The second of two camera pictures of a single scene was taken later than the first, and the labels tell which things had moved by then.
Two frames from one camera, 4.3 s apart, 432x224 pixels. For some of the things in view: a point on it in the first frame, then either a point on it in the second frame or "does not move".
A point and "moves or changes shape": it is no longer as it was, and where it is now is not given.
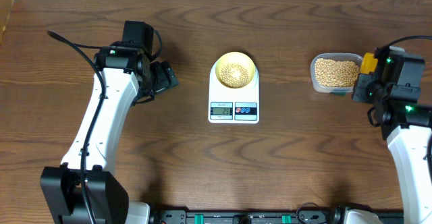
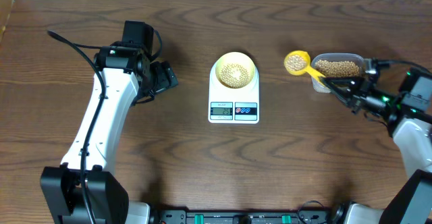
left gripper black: [166, 77] does not move
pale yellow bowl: [235, 69] does not move
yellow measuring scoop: [368, 63] moves or changes shape
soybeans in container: [333, 73] does not move
